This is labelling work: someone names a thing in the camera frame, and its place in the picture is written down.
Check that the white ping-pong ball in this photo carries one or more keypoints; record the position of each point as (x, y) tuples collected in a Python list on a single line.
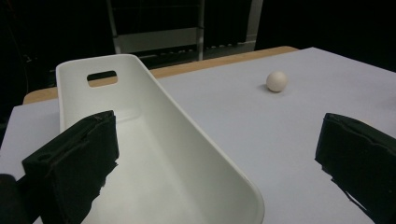
[(276, 81)]

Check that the white plastic bin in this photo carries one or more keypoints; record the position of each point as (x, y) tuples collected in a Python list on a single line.
[(162, 174)]

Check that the grey metal stand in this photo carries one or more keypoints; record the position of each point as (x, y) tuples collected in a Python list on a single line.
[(155, 40)]

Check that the white table mat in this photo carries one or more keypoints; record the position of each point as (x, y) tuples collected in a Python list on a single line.
[(249, 130)]

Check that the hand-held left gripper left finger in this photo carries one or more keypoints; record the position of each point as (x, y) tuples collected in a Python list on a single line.
[(74, 161)]

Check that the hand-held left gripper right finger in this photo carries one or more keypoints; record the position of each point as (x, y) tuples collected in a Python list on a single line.
[(361, 158)]

